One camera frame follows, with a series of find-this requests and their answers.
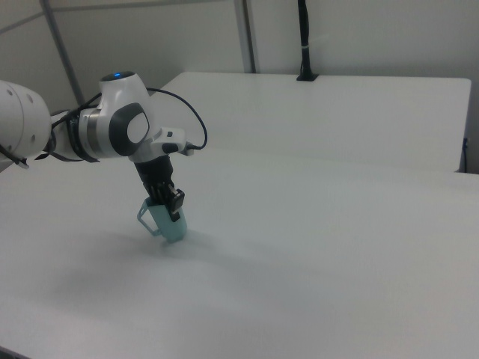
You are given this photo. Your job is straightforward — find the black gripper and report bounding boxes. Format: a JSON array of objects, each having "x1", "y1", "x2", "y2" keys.
[{"x1": 133, "y1": 156, "x2": 187, "y2": 223}]

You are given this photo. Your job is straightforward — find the teal hexagonal cup with handle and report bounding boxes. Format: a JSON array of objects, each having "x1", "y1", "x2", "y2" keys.
[{"x1": 135, "y1": 197, "x2": 189, "y2": 245}]

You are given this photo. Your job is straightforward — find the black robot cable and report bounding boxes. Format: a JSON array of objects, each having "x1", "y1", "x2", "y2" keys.
[{"x1": 50, "y1": 87, "x2": 209, "y2": 151}]

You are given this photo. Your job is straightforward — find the grey partition frame post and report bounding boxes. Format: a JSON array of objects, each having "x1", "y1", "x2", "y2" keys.
[
  {"x1": 234, "y1": 0, "x2": 260, "y2": 74},
  {"x1": 41, "y1": 0, "x2": 85, "y2": 110}
]

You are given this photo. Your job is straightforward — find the black camera pole with base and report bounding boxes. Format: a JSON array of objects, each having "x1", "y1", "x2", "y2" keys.
[{"x1": 296, "y1": 0, "x2": 320, "y2": 82}]

